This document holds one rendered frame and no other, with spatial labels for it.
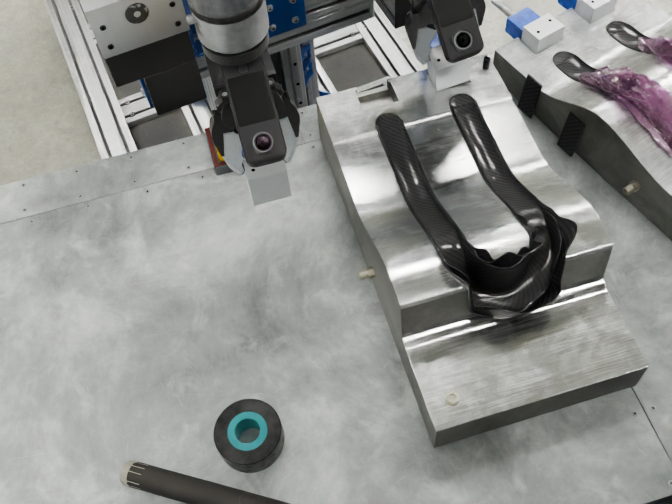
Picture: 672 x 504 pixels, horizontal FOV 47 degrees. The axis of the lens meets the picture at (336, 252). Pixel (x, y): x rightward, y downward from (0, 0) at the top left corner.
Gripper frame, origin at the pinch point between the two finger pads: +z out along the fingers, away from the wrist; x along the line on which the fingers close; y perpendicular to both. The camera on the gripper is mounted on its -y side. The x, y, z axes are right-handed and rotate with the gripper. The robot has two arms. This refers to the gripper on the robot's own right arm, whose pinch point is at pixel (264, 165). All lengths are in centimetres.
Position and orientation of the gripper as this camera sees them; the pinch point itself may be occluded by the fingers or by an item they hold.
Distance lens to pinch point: 97.2
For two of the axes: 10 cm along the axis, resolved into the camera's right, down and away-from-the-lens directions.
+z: 0.6, 5.2, 8.5
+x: -9.6, 2.7, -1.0
